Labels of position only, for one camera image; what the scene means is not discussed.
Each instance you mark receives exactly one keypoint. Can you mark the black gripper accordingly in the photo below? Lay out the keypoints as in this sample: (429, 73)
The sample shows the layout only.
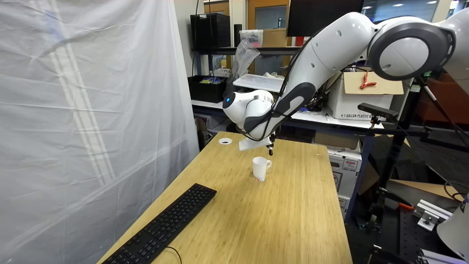
(269, 137)

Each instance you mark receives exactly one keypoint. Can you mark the clear plastic bag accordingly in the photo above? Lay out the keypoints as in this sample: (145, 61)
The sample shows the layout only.
(243, 55)

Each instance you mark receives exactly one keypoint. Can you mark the white fabric curtain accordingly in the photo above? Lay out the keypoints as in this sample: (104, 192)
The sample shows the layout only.
(88, 132)

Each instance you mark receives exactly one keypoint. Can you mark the black computer monitor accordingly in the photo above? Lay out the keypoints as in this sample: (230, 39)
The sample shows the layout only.
(312, 16)

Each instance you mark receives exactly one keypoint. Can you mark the aluminium corner bracket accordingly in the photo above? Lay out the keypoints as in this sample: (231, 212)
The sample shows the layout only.
(432, 214)

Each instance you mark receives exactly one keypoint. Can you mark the white mug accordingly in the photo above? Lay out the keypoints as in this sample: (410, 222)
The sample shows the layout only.
(261, 168)

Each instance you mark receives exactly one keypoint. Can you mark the black stacked crates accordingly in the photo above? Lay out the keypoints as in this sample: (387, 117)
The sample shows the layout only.
(209, 29)

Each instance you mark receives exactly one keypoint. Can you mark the black open bin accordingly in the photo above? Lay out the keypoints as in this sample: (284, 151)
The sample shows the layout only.
(206, 88)

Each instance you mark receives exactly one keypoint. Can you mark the white box under shelf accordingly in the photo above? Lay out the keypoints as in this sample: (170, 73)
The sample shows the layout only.
(344, 170)

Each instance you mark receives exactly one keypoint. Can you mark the white storage shelf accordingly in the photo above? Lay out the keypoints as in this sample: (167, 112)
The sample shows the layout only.
(209, 104)

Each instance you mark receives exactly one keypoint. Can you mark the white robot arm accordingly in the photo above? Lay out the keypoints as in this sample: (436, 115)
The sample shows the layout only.
(331, 52)

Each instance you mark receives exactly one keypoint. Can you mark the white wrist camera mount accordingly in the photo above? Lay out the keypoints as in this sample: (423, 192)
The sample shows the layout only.
(253, 143)

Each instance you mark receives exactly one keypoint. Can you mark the black keyboard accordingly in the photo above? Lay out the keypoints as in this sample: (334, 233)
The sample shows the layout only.
(162, 224)

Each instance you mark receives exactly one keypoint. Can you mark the white box with cardboard flap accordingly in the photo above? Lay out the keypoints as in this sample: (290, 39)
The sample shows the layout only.
(360, 99)

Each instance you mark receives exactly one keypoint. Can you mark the black camera tripod stand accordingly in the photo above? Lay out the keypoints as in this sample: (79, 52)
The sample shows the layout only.
(390, 146)

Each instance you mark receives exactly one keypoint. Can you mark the white round table grommet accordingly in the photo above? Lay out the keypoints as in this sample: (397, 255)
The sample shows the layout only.
(224, 140)

